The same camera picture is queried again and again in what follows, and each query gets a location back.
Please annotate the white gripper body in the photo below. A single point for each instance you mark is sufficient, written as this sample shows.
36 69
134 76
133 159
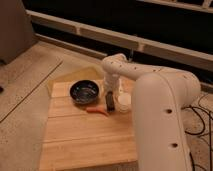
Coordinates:
111 82

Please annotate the black eraser block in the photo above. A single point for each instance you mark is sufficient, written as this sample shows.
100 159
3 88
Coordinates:
110 101

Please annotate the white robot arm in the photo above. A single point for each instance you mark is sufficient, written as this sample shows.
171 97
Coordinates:
158 95

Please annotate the white ceramic cup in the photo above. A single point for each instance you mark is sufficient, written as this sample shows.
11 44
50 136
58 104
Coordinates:
124 102

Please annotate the black bowl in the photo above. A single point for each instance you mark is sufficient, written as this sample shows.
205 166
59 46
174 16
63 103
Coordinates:
84 92

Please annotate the red chili pepper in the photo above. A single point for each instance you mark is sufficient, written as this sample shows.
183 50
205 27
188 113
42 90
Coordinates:
100 110

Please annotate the wooden cutting board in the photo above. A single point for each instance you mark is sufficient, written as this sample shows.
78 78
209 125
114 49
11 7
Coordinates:
78 141

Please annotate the grey cabinet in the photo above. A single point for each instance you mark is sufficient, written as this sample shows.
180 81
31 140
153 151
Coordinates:
16 31

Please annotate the white metal rail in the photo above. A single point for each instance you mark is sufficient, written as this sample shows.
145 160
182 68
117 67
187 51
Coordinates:
170 52

